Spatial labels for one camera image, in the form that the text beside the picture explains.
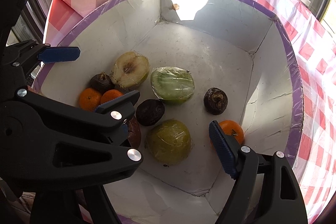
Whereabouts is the dark red shriveled fruit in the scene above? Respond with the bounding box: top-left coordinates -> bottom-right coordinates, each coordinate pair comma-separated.
127,116 -> 142,149

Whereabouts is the small dark water chestnut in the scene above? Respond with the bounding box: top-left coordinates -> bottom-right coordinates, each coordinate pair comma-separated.
135,99 -> 165,126
89,72 -> 115,94

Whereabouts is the halved yellow apple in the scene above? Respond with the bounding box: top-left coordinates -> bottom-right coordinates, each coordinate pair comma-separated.
109,51 -> 150,90

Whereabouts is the yellow-green whole fruit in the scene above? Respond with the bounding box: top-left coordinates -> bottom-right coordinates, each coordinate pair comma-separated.
145,119 -> 192,165

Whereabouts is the small orange mandarin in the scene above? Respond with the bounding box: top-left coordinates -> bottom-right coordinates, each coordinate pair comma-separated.
79,88 -> 102,112
100,89 -> 123,105

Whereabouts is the wrapped green fruit half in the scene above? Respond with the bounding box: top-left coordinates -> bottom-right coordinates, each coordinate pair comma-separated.
150,67 -> 195,105

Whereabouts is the red white checkered tablecloth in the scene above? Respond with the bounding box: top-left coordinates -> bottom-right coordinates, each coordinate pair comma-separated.
43,0 -> 335,223

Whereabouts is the orange mandarin with stem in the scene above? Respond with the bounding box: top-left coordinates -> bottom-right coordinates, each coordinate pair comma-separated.
209,120 -> 244,147

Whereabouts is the white box with purple rim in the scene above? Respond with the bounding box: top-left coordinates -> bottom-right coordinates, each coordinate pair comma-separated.
34,0 -> 303,223

